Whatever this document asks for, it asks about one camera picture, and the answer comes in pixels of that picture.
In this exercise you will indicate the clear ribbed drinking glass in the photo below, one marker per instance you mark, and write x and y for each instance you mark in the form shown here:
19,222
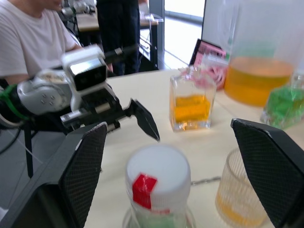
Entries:
232,190

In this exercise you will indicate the long metal bar spoon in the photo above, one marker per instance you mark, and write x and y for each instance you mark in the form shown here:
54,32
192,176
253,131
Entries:
204,181

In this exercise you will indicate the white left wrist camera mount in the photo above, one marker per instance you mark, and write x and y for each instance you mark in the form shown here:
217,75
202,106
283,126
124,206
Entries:
80,57

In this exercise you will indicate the black laptop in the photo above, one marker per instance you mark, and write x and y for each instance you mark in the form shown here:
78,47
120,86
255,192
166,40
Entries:
209,48

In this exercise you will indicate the square glass bottle green liquid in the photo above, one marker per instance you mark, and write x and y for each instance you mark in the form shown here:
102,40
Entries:
282,107

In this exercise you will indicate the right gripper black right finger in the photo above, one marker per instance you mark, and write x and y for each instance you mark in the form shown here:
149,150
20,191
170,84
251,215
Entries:
273,171

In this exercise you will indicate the clear pitcher with orange liquid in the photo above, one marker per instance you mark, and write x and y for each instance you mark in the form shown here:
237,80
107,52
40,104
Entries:
256,80

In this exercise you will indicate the black frame background desk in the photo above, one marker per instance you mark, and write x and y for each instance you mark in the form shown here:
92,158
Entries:
154,47

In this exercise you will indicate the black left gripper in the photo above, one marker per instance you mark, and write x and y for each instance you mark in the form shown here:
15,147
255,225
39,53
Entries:
99,104

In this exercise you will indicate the white juice bottle cap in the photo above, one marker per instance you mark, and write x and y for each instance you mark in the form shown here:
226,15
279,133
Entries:
161,166

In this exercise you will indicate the person in white t-shirt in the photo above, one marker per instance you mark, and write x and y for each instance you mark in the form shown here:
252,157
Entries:
28,40

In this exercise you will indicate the clear plastic juice bottle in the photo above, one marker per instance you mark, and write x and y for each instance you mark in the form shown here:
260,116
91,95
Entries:
161,221

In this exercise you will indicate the square glass bottle yellow liquid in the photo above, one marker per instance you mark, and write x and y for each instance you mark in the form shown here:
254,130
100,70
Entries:
192,111

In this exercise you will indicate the person in dark clothes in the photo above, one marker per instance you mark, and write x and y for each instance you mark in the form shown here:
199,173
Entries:
118,23

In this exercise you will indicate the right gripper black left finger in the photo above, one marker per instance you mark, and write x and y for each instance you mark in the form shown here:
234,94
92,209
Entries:
80,171

